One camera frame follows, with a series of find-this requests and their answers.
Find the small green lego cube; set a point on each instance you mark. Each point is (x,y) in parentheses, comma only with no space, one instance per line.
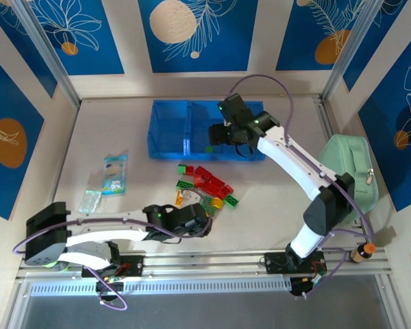
(182,168)
(209,148)

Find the red lego brick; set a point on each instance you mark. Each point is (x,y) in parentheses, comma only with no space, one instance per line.
(215,180)
(202,171)
(226,191)
(198,180)
(209,188)

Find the small red lego cube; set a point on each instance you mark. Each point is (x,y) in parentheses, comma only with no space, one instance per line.
(189,170)

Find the green lego brick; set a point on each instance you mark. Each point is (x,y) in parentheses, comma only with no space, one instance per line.
(232,201)
(185,184)
(207,203)

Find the yellow lego brick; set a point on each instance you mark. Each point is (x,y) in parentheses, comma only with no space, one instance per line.
(217,203)

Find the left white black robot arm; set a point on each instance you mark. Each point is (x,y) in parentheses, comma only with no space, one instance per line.
(99,236)

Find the blue compartment bin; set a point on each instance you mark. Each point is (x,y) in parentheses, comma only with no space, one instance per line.
(168,130)

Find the clear plastic wrapper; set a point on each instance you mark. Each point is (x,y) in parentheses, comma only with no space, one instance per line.
(90,201)

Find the mint green zip case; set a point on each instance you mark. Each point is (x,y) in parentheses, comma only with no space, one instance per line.
(352,161)

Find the brown bottle orange cap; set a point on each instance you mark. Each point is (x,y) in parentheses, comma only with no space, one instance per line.
(361,253)

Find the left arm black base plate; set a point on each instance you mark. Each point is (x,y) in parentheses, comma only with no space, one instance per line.
(133,265)

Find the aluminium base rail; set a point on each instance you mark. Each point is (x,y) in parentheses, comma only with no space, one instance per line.
(205,262)

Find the blue floral wall panel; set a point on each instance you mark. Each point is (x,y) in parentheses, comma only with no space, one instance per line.
(226,51)
(380,154)
(294,34)
(99,51)
(17,51)
(7,178)
(373,51)

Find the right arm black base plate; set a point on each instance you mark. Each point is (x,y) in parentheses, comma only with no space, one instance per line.
(275,262)

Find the aluminium frame post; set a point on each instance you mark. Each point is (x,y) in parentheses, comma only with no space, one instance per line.
(350,51)
(47,51)

